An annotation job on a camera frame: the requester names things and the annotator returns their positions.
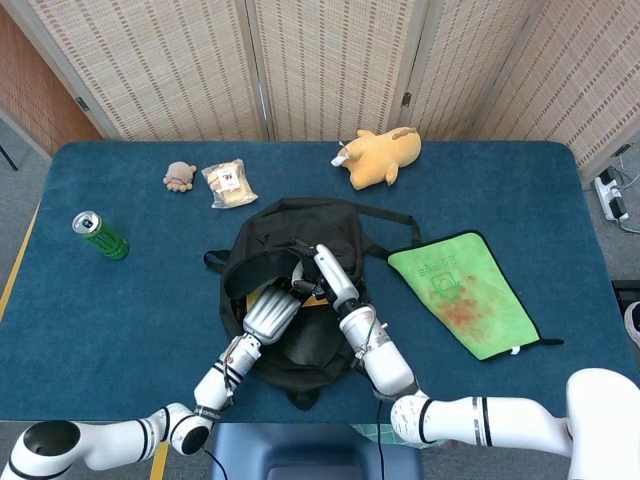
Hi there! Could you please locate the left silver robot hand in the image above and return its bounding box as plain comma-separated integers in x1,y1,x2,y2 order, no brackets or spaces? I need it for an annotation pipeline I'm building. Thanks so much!
242,277,327,347

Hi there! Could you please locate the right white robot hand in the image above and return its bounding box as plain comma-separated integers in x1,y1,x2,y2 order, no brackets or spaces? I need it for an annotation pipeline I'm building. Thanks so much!
291,239,362,312

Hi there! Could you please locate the black fabric backpack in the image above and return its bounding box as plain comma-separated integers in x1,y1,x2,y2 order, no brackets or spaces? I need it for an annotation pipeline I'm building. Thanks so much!
203,197,423,411

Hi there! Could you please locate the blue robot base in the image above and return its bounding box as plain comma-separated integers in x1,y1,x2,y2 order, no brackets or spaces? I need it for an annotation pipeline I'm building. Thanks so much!
207,422,424,480

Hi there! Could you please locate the green microfiber cloth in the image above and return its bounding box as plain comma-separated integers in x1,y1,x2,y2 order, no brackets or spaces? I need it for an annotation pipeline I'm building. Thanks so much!
387,229,565,362

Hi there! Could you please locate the yellow plush animal toy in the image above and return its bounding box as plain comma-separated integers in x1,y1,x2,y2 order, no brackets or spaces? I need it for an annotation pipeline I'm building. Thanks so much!
330,127,422,191

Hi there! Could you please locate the clear bag of snacks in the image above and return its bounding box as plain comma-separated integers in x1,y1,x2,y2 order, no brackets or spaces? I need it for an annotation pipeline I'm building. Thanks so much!
200,158,260,210

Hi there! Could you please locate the blue table cover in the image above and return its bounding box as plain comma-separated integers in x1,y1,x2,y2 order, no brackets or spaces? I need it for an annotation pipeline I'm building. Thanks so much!
0,140,640,424

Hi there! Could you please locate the small beige plush toy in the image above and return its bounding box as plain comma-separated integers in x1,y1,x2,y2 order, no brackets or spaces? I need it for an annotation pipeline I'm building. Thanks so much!
162,160,199,194

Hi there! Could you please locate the woven folding screen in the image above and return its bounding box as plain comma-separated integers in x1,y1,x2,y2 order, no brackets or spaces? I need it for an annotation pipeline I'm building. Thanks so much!
9,0,640,169

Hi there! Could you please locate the white power strip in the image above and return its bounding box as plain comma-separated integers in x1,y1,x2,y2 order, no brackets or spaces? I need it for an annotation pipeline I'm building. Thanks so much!
593,167,630,222

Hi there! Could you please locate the black box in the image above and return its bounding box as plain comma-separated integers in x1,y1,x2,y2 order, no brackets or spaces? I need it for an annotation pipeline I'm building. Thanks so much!
612,279,640,316

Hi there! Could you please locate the white shoe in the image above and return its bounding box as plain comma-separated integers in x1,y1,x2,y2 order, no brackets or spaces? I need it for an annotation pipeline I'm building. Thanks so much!
623,301,640,349

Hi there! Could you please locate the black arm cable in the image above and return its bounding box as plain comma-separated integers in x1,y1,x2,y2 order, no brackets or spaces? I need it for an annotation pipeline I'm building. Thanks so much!
374,394,387,471

